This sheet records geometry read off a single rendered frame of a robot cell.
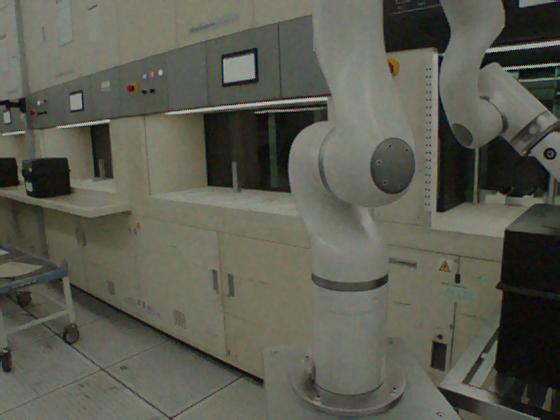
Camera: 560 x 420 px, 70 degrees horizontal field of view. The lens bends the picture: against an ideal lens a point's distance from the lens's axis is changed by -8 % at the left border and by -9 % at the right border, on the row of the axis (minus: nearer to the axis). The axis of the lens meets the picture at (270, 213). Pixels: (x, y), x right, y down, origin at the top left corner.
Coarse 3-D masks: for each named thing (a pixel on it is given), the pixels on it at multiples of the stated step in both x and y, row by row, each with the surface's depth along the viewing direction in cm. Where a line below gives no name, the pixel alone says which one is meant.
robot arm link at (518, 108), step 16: (496, 64) 72; (480, 80) 72; (496, 80) 70; (512, 80) 70; (480, 96) 71; (496, 96) 70; (512, 96) 69; (528, 96) 69; (512, 112) 69; (528, 112) 68; (512, 128) 70
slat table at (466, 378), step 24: (480, 336) 81; (480, 360) 75; (456, 384) 66; (480, 384) 66; (504, 384) 65; (456, 408) 66; (480, 408) 62; (504, 408) 59; (528, 408) 59; (552, 408) 58
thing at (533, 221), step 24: (528, 216) 72; (552, 216) 71; (504, 240) 65; (528, 240) 62; (552, 240) 59; (504, 264) 65; (528, 264) 62; (552, 264) 60; (504, 288) 65; (528, 288) 63; (552, 288) 60
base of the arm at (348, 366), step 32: (320, 288) 63; (384, 288) 62; (320, 320) 64; (352, 320) 61; (384, 320) 64; (320, 352) 65; (352, 352) 62; (384, 352) 65; (320, 384) 66; (352, 384) 63; (384, 384) 66
